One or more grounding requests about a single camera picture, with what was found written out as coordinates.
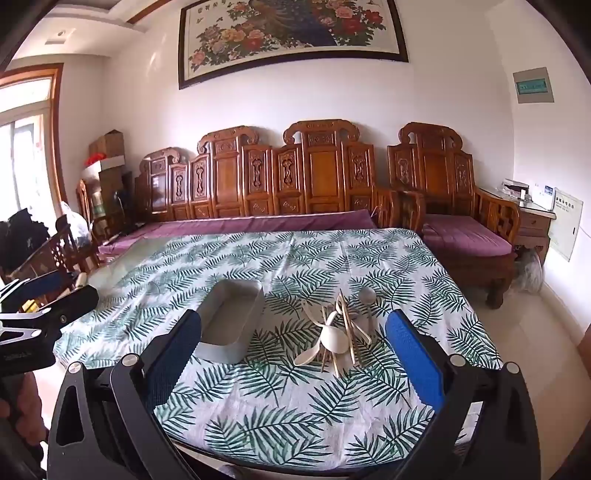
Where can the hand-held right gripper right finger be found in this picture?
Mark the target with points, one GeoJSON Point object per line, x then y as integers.
{"type": "Point", "coordinates": [413, 360]}

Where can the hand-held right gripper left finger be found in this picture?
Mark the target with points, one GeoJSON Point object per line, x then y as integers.
{"type": "Point", "coordinates": [173, 364]}

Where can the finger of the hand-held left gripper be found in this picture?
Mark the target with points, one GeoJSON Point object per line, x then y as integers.
{"type": "Point", "coordinates": [32, 286]}
{"type": "Point", "coordinates": [69, 300]}

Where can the grey rectangular container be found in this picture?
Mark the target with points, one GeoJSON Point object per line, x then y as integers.
{"type": "Point", "coordinates": [231, 318]}

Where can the metal spoon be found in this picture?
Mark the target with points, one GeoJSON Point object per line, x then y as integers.
{"type": "Point", "coordinates": [367, 297]}

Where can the person's left hand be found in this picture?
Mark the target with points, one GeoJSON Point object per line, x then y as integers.
{"type": "Point", "coordinates": [34, 401]}

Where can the dark wooden chair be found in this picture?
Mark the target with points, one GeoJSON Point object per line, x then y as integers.
{"type": "Point", "coordinates": [51, 258]}

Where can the white plastic bag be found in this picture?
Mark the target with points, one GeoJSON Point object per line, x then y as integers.
{"type": "Point", "coordinates": [76, 226]}

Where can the beige plastic spoon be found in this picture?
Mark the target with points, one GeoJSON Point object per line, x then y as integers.
{"type": "Point", "coordinates": [307, 356]}
{"type": "Point", "coordinates": [334, 342]}

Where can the green leaf print tablecloth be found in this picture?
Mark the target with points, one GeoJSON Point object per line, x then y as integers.
{"type": "Point", "coordinates": [277, 406]}

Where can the purple armchair cushion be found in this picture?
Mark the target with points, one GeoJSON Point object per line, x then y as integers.
{"type": "Point", "coordinates": [461, 235]}

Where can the white box with red flowers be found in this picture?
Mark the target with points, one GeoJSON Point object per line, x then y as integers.
{"type": "Point", "coordinates": [104, 163]}

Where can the clear plastic bag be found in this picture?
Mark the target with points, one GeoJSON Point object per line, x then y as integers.
{"type": "Point", "coordinates": [528, 272]}

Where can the wooden framed window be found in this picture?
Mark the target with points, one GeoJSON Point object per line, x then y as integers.
{"type": "Point", "coordinates": [27, 138]}

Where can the purple sofa cushion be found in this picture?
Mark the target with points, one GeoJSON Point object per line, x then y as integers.
{"type": "Point", "coordinates": [231, 226]}

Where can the brown cardboard box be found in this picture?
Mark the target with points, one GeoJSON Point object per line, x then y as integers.
{"type": "Point", "coordinates": [108, 144]}

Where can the wooden side table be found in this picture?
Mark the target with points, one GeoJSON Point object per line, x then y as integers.
{"type": "Point", "coordinates": [531, 226]}

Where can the carved wooden armchair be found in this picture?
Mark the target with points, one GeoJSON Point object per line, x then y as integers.
{"type": "Point", "coordinates": [434, 170]}

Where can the white router box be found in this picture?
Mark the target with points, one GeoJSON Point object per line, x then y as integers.
{"type": "Point", "coordinates": [545, 196]}

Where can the carved wooden sofa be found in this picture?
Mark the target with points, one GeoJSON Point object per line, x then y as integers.
{"type": "Point", "coordinates": [318, 170]}

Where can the framed flower painting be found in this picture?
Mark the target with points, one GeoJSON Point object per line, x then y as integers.
{"type": "Point", "coordinates": [295, 37]}

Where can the white wall panel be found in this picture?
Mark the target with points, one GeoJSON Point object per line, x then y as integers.
{"type": "Point", "coordinates": [565, 221]}

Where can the grey wall electrical box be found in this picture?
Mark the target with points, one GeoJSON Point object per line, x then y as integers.
{"type": "Point", "coordinates": [533, 85]}

